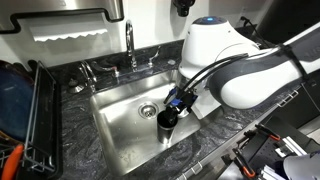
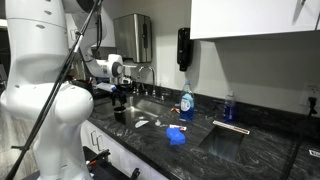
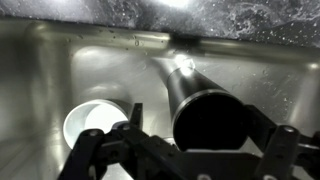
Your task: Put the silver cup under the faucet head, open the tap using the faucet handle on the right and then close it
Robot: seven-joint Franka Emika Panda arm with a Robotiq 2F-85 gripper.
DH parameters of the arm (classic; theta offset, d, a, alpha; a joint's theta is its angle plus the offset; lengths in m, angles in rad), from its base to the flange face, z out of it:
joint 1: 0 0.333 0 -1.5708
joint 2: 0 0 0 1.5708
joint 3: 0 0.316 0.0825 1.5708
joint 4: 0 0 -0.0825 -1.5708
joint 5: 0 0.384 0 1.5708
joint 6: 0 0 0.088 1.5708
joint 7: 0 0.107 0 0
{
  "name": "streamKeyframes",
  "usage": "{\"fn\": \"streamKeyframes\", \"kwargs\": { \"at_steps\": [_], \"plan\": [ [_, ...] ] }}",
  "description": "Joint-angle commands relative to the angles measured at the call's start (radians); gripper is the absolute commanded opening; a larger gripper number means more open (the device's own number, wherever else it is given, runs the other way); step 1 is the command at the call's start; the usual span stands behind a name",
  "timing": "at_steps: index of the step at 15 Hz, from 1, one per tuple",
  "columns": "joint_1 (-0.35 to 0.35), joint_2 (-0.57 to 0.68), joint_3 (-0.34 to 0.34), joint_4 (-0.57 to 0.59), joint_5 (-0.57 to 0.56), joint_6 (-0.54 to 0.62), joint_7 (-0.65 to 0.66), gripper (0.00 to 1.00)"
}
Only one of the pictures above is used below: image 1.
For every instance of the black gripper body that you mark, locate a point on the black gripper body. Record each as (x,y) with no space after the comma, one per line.
(185,98)

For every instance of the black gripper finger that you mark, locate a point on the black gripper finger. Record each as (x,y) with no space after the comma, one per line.
(175,116)
(168,116)

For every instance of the silver metal cup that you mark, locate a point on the silver metal cup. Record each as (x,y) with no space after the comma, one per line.
(165,131)

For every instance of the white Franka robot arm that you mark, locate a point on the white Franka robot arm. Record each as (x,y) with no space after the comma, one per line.
(253,70)

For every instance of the chrome sink faucet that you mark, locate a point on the chrome sink faucet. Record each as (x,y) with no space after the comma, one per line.
(130,43)

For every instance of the small chrome side faucet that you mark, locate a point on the small chrome side faucet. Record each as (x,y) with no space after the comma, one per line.
(89,75)

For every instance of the round metal sink drain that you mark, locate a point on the round metal sink drain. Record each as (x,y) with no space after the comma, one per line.
(148,110)

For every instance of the small round metal hole cover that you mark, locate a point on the small round metal hole cover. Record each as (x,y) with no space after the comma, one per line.
(171,62)

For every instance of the stainless steel sink basin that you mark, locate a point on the stainless steel sink basin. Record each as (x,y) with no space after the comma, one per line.
(130,136)

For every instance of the black orange bar clamp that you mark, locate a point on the black orange bar clamp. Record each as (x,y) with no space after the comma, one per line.
(266,131)
(243,163)

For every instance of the round chrome counter cap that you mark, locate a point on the round chrome counter cap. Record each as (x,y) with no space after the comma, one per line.
(76,87)

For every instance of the steel paper towel dispenser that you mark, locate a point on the steel paper towel dispenser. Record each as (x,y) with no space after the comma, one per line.
(60,20)

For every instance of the dark blue plate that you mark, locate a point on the dark blue plate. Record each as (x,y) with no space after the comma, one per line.
(13,100)

